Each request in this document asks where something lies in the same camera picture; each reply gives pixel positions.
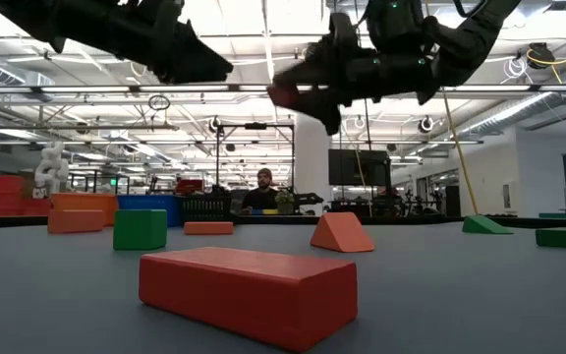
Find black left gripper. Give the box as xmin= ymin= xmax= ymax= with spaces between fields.
xmin=138 ymin=0 xmax=234 ymax=85

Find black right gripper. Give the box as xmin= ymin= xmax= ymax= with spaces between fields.
xmin=268 ymin=13 xmax=436 ymax=137

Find green cube block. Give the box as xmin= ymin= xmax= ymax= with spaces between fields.
xmin=112 ymin=208 xmax=169 ymax=252

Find thick orange rectangular block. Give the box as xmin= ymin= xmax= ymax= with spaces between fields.
xmin=47 ymin=208 xmax=106 ymax=235

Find green wedge block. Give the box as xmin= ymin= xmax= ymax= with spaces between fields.
xmin=461 ymin=214 xmax=515 ymax=236

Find green rectangular block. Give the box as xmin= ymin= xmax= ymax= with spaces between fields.
xmin=535 ymin=227 xmax=566 ymax=249

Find white building pillar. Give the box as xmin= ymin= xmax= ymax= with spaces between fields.
xmin=293 ymin=100 xmax=333 ymax=216

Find black monitor screen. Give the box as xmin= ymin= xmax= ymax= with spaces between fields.
xmin=327 ymin=148 xmax=392 ymax=187

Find small potted plant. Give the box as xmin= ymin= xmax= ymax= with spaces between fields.
xmin=274 ymin=189 xmax=296 ymax=215

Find person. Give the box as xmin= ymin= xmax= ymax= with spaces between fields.
xmin=241 ymin=167 xmax=280 ymax=216

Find red crate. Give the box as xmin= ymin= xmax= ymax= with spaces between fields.
xmin=174 ymin=178 xmax=204 ymax=196

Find orange triangular prism block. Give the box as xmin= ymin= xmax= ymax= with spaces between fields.
xmin=310 ymin=211 xmax=376 ymax=254

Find black plastic basket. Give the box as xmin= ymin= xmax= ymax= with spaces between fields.
xmin=179 ymin=195 xmax=234 ymax=225

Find blue plastic basket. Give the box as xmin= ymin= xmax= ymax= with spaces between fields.
xmin=117 ymin=194 xmax=182 ymax=228

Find orange plastic basket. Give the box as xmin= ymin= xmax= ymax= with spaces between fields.
xmin=50 ymin=192 xmax=120 ymax=227

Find white robot figure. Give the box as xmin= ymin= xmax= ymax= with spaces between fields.
xmin=33 ymin=141 xmax=71 ymax=201

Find red rectangular block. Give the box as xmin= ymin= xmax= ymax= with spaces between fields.
xmin=139 ymin=246 xmax=359 ymax=353

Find red storage boxes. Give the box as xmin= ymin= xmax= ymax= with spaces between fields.
xmin=0 ymin=175 xmax=52 ymax=217

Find black metal frame stand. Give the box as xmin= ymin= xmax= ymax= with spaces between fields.
xmin=215 ymin=122 xmax=296 ymax=198

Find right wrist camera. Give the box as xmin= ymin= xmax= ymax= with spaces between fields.
xmin=365 ymin=0 xmax=439 ymax=54

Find yellow hanging cable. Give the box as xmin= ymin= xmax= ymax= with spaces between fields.
xmin=440 ymin=90 xmax=481 ymax=217

